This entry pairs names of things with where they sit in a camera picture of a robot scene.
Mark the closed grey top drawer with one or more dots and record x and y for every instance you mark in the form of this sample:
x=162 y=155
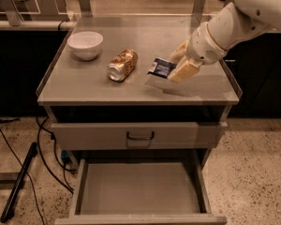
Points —
x=112 y=136

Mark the gold soda can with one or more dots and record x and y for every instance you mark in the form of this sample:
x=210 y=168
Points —
x=122 y=65

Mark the metal barrier post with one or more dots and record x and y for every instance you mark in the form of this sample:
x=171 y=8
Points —
x=85 y=7
x=12 y=13
x=197 y=12

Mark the black bar on floor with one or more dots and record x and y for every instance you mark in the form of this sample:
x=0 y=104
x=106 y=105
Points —
x=8 y=212

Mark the dark blue snack bar wrapper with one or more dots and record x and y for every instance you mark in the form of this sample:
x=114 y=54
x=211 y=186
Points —
x=161 y=68

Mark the right metal barrier post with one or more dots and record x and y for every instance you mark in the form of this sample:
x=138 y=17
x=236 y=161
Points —
x=197 y=12

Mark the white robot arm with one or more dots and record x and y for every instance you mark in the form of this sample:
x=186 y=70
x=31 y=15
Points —
x=237 y=21

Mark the white ceramic bowl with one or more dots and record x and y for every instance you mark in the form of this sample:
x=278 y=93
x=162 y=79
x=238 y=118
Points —
x=86 y=45

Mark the open grey middle drawer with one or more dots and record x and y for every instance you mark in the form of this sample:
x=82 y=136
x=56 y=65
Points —
x=147 y=187

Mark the white horizontal rail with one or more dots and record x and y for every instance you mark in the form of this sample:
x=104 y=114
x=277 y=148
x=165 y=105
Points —
x=38 y=26

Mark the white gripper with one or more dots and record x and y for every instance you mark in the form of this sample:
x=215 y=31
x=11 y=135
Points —
x=203 y=50

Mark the middle metal barrier post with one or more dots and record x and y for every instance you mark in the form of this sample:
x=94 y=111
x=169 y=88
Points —
x=85 y=7

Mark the grey metal drawer cabinet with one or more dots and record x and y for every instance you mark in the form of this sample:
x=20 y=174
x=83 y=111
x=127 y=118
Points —
x=75 y=91

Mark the dark metal drawer handle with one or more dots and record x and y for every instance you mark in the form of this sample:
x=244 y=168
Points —
x=140 y=138

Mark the left metal barrier post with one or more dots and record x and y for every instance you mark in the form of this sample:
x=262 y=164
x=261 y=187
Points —
x=12 y=13

